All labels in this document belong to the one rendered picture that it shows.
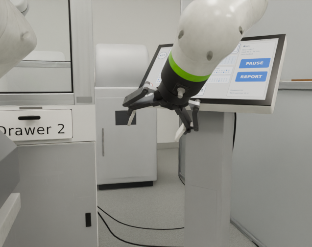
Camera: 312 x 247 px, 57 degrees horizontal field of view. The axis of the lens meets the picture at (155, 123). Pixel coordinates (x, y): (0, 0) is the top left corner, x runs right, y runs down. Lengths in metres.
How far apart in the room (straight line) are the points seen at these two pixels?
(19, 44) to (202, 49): 0.31
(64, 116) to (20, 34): 0.63
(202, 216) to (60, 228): 0.58
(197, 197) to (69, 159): 0.53
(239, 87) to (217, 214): 0.50
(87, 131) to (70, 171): 0.17
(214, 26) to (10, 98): 0.87
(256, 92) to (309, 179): 0.76
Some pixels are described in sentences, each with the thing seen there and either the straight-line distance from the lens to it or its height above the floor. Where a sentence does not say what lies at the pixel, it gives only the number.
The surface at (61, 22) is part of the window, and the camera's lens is 1.19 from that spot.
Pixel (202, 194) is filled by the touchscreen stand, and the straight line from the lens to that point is 1.18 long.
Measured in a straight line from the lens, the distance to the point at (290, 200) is 1.75.
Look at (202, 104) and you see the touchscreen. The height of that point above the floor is 0.96.
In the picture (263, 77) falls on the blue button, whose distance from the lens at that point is 1.00.
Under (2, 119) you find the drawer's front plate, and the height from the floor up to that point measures 0.90.
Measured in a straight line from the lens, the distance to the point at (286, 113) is 1.69.
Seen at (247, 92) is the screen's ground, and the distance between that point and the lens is 0.97.
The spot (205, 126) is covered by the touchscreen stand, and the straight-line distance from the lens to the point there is 1.11.
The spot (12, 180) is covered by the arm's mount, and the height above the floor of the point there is 0.79.
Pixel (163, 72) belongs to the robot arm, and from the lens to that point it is 0.58.
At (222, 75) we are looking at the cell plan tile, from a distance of 1.04.
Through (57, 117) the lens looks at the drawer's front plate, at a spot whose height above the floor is 0.90.
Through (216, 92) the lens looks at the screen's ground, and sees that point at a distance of 1.00.
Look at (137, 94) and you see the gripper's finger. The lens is 0.67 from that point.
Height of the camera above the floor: 1.02
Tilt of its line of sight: 8 degrees down
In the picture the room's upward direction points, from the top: straight up
